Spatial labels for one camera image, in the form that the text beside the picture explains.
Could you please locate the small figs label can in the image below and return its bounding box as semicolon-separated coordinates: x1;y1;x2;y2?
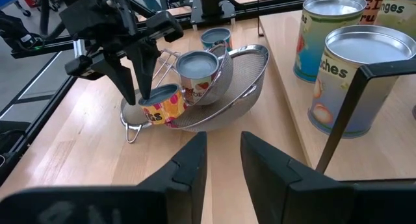
138;83;189;126

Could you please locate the pink and green label can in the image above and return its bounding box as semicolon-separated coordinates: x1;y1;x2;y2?
357;0;387;25

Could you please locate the oranges label tin can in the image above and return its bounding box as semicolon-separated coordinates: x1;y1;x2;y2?
373;0;416;40

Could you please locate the large metal mesh strainer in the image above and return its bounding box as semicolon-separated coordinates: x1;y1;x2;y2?
168;44;270;133

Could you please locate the wooden shelf with black legs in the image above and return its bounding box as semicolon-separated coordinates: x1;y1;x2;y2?
256;0;416;182

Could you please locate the small teal tin can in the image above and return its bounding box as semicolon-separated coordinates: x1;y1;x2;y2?
200;27;233;53

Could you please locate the black box with green light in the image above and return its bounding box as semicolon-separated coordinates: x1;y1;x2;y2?
0;11;45;55

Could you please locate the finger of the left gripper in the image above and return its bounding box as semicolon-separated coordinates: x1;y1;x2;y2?
92;53;137;106
125;38;162;101

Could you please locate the peaches label tin can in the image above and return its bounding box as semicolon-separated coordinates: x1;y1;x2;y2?
307;24;416;140

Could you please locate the blue green label tin can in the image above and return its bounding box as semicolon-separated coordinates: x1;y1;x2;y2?
292;0;367;84

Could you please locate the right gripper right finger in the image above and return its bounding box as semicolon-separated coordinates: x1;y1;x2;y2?
240;131;352;224

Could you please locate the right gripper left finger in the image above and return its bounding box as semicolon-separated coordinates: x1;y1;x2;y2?
138;131;208;224

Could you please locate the tomatoes label tin can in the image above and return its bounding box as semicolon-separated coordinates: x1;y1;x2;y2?
175;50;220;106

